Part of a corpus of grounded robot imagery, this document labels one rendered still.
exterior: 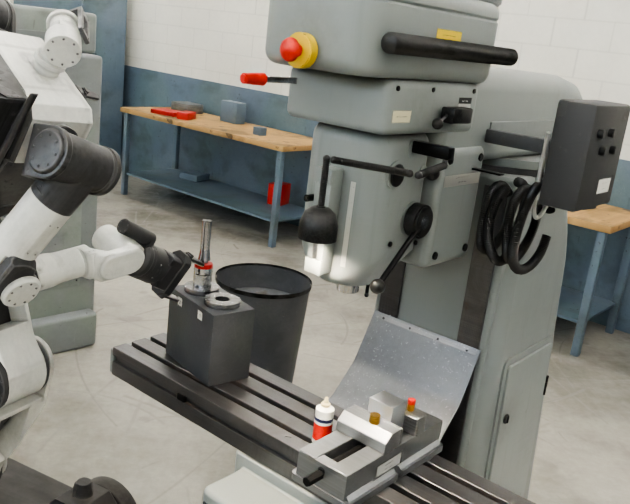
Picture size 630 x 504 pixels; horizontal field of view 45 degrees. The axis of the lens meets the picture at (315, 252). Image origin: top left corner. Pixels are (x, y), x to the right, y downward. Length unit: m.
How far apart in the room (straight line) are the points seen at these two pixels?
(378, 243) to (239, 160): 6.31
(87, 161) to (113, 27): 7.43
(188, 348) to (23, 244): 0.59
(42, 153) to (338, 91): 0.54
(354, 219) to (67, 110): 0.58
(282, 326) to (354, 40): 2.40
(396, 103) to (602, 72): 4.45
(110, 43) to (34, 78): 7.27
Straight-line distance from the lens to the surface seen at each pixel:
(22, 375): 1.77
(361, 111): 1.38
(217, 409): 1.80
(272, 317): 3.50
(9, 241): 1.50
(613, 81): 5.74
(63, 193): 1.45
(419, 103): 1.43
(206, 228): 1.89
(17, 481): 2.23
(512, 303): 1.89
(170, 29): 8.53
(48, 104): 1.50
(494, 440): 2.05
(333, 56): 1.30
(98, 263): 1.65
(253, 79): 1.38
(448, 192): 1.60
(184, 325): 1.92
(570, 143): 1.54
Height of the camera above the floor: 1.79
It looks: 16 degrees down
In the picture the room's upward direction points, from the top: 7 degrees clockwise
